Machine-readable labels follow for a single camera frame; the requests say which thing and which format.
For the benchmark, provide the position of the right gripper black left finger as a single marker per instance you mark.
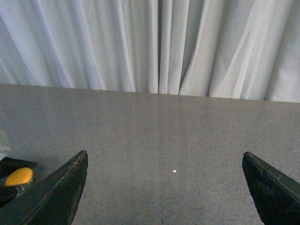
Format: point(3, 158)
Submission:
point(51, 201)

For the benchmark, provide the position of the left arm grey gripper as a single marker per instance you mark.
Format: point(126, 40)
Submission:
point(7, 166)

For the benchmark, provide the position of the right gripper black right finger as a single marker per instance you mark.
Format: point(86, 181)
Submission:
point(276, 195)

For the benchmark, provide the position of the yellow push button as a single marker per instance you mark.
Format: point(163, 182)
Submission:
point(20, 176)

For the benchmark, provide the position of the white pleated curtain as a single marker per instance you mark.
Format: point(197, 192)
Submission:
point(246, 49)

